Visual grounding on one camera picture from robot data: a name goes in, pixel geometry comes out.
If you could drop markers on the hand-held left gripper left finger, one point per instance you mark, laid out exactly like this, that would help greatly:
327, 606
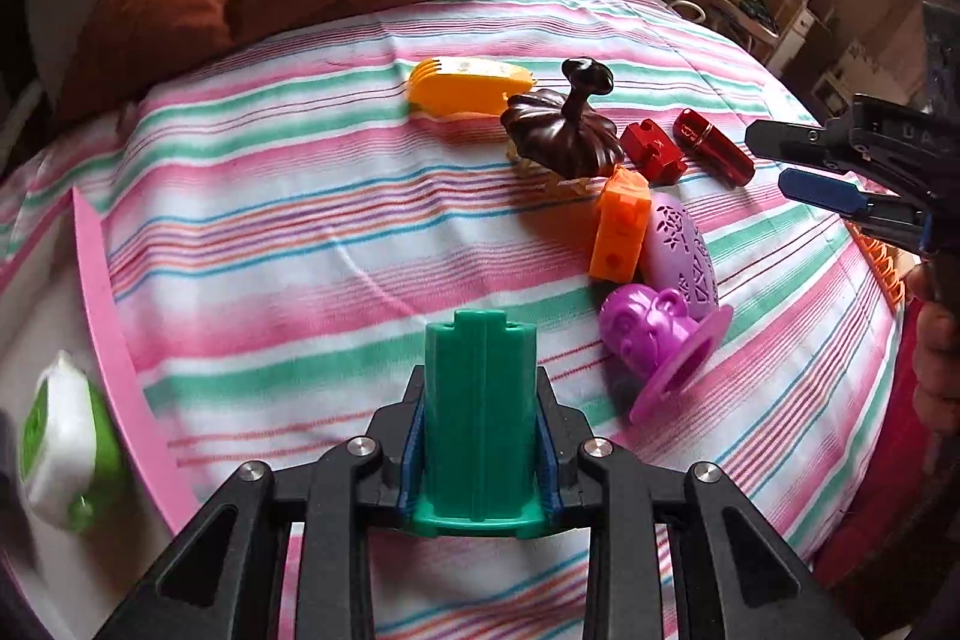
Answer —
409, 460

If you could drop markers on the green plastic block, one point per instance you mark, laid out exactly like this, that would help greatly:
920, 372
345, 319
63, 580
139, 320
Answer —
480, 415

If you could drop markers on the purple monkey toy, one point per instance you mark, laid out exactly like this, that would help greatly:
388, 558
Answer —
652, 336

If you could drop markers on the person's right hand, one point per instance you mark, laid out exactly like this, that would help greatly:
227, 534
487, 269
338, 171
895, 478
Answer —
941, 362

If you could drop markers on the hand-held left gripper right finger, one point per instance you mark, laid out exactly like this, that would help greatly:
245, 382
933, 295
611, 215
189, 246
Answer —
547, 467

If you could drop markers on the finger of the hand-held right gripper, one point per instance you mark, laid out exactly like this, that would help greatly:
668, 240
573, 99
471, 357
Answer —
817, 189
787, 141

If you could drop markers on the orange hair claw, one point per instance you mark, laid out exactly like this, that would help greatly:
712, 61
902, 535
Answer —
886, 269

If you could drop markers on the yellow comb attachment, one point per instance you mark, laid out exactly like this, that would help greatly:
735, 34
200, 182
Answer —
465, 89

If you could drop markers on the maroon cloth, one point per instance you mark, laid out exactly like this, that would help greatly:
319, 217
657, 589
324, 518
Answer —
892, 535

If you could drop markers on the wooden cabinet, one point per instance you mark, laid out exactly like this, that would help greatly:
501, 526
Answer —
787, 18

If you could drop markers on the orange cube block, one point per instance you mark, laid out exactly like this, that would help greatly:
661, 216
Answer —
619, 227

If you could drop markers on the white and green gadget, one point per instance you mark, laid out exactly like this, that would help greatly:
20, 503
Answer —
67, 445

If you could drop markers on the red puzzle block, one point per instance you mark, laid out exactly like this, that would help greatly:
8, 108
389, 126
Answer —
652, 154

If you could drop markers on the red metallic cylinder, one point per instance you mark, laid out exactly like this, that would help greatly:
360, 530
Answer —
712, 149

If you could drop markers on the striped bed sheet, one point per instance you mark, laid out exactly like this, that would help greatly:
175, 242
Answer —
300, 220

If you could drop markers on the purple patterned egg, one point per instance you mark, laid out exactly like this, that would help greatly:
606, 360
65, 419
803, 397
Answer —
679, 254

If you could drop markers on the pink foam board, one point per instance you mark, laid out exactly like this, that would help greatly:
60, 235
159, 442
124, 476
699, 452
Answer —
112, 340

